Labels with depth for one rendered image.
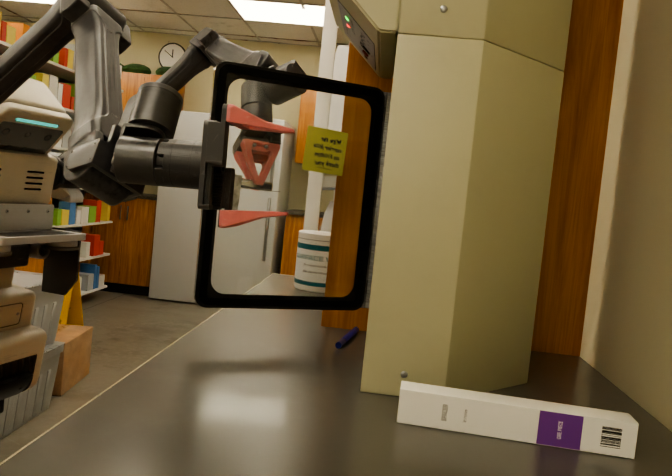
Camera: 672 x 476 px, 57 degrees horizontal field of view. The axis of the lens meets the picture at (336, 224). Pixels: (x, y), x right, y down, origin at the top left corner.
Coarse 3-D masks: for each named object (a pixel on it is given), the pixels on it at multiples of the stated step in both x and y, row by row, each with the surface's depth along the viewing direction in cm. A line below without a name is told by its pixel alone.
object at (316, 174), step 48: (240, 96) 101; (288, 96) 104; (336, 96) 107; (240, 144) 101; (288, 144) 105; (336, 144) 108; (240, 192) 102; (288, 192) 105; (336, 192) 109; (240, 240) 103; (288, 240) 106; (336, 240) 110; (240, 288) 104; (288, 288) 107; (336, 288) 110
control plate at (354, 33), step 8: (344, 8) 90; (344, 16) 96; (344, 24) 102; (352, 24) 94; (352, 32) 100; (360, 32) 93; (352, 40) 107; (368, 40) 92; (360, 48) 105; (368, 48) 97; (368, 56) 104
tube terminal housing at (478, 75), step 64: (448, 0) 79; (512, 0) 82; (448, 64) 80; (512, 64) 84; (448, 128) 80; (512, 128) 85; (384, 192) 81; (448, 192) 80; (512, 192) 87; (384, 256) 81; (448, 256) 81; (512, 256) 88; (384, 320) 82; (448, 320) 81; (512, 320) 90; (384, 384) 82; (448, 384) 82; (512, 384) 92
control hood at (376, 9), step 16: (336, 0) 92; (352, 0) 81; (368, 0) 80; (384, 0) 80; (400, 0) 80; (336, 16) 104; (352, 16) 90; (368, 16) 80; (384, 16) 80; (368, 32) 87; (384, 32) 80; (384, 48) 89; (384, 64) 100
